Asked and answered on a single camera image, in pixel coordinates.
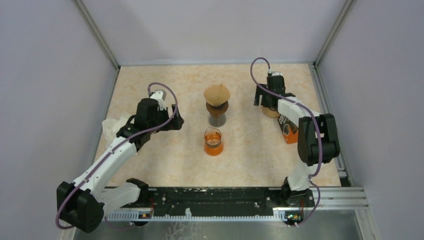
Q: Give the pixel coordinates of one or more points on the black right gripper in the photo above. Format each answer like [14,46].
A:
[260,92]

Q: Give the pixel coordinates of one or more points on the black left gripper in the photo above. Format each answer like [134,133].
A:
[175,123]

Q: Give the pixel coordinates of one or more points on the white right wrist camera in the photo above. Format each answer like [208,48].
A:
[272,73]

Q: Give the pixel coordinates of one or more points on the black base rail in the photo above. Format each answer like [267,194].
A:
[238,204]

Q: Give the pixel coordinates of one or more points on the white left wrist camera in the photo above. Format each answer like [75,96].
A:
[160,97]

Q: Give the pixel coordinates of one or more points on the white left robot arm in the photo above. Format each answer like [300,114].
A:
[85,203]

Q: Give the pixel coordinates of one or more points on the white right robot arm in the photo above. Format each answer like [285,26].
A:
[317,136]

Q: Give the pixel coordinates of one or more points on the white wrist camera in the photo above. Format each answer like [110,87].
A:
[272,73]
[160,97]

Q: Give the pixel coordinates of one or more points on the left aluminium frame post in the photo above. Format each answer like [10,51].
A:
[95,31]

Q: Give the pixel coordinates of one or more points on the aluminium corner frame post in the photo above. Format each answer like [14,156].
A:
[348,5]

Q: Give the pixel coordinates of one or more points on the brown paper coffee filter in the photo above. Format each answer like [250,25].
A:
[216,95]

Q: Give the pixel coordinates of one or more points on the orange glass flask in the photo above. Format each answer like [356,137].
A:
[213,144]

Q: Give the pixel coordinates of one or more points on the coffee filter box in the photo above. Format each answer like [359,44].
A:
[289,130]

